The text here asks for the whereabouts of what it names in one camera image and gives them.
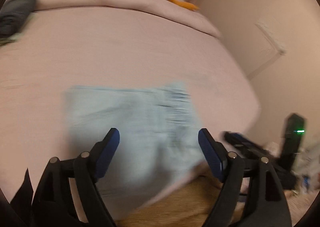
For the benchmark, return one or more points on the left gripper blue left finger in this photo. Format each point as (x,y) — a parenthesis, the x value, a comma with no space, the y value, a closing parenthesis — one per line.
(53,203)

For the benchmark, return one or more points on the light blue strawberry pants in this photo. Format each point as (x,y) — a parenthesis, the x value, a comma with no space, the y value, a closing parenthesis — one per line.
(158,128)

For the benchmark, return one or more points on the folded light green garment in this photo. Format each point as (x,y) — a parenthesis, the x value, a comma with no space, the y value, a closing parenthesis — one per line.
(16,37)

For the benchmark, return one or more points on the pink bed sheet mattress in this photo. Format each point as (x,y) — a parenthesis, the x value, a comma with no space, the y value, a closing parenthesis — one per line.
(103,46)

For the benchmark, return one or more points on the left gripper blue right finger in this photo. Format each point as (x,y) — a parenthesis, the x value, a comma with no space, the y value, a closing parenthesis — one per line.
(265,204)

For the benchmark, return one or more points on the white wall socket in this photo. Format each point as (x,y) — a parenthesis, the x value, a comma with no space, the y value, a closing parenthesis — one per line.
(271,37)

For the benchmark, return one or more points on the pink quilted comforter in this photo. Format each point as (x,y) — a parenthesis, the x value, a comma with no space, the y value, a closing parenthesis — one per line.
(112,2)

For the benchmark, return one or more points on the folded dark blue jeans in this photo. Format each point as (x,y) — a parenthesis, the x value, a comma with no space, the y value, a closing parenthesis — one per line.
(14,14)

